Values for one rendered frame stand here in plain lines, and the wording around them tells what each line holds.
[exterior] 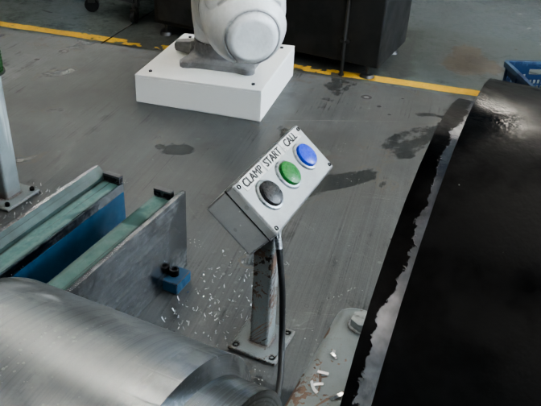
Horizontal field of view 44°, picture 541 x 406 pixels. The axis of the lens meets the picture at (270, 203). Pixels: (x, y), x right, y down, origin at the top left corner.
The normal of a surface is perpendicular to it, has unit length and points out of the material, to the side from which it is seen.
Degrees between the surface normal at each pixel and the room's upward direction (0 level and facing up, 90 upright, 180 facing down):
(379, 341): 50
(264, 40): 96
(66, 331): 13
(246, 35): 97
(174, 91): 90
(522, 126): 5
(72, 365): 2
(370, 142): 0
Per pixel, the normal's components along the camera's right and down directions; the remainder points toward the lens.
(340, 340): 0.05, -0.85
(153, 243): 0.91, 0.26
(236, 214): -0.42, 0.47
